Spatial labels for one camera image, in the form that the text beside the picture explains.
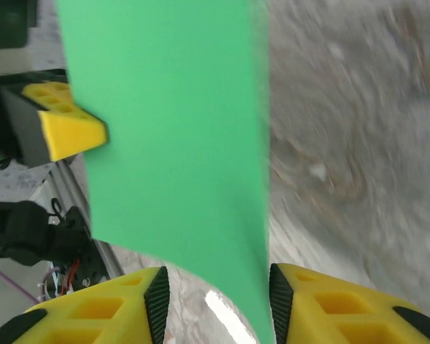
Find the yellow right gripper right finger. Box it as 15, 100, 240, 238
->
268, 262, 430, 344

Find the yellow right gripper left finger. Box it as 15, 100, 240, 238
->
0, 265, 171, 344

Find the black box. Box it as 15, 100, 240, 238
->
0, 0, 38, 49

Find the wide aluminium base rail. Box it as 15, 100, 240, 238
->
44, 157, 125, 288

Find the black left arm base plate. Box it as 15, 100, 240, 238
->
62, 206, 113, 292

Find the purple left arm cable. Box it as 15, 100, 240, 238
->
0, 260, 37, 306

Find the red wire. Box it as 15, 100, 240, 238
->
59, 258, 82, 292

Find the green square paper sheet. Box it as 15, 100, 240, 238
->
55, 0, 276, 344

